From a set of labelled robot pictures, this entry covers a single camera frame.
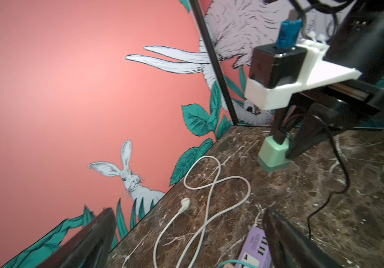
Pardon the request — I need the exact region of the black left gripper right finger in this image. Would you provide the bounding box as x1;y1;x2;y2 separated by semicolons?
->
262;207;342;268

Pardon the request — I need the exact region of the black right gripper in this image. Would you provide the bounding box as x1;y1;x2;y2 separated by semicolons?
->
270;0;384;160

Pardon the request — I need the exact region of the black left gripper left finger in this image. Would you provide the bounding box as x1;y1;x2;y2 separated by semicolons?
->
38;208;117;268

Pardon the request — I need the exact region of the black thin cable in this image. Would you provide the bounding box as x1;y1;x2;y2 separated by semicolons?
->
280;113;351;239

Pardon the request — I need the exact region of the green cube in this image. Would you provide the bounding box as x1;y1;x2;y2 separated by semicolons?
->
257;134;292;173

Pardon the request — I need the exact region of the teal USB cable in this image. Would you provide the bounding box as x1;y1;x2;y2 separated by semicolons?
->
216;259;258;268

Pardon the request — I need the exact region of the purple power strip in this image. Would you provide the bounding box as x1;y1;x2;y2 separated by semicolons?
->
238;227;272;268

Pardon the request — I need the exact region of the black enclosure corner post right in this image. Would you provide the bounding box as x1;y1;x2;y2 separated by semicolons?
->
189;0;239;126

